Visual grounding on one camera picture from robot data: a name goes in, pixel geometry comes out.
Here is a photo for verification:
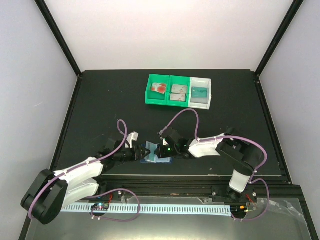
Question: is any white bin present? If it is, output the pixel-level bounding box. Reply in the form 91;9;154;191
188;77;212;110

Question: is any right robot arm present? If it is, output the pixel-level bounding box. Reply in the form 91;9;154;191
148;127;268;202

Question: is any light blue slotted strip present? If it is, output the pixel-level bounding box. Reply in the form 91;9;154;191
61;202;232;217

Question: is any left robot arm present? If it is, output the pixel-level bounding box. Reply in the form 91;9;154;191
20;139;151;225

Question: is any black frame post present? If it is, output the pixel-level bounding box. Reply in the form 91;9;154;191
254;0;305;76
34;0;82;77

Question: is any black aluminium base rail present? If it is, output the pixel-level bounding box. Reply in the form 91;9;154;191
97;174;301;198

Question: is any left circuit board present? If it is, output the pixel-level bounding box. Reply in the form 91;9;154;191
91;203;109;211

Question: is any green bin middle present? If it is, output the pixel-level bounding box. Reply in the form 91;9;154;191
165;75;191;108

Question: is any black frame post left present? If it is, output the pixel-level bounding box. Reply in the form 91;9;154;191
34;0;82;77

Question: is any pink blossom card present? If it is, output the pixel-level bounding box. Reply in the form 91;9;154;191
169;93;186;102

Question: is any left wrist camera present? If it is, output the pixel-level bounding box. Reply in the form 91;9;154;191
125;131;139;149

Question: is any green bin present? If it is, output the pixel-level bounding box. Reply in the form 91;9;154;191
145;74;170;106
165;75;191;108

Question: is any green bin left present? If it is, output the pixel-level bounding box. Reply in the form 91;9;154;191
145;74;170;106

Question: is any blue leather card holder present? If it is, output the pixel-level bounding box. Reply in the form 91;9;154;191
140;141;172;164

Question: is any white patterned card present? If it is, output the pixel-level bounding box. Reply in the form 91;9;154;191
170;84;188;94

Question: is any black frame post right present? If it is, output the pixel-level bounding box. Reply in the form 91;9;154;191
254;0;305;76

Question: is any red circle card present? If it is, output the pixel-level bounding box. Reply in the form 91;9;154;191
155;83;167;94
150;82;161;92

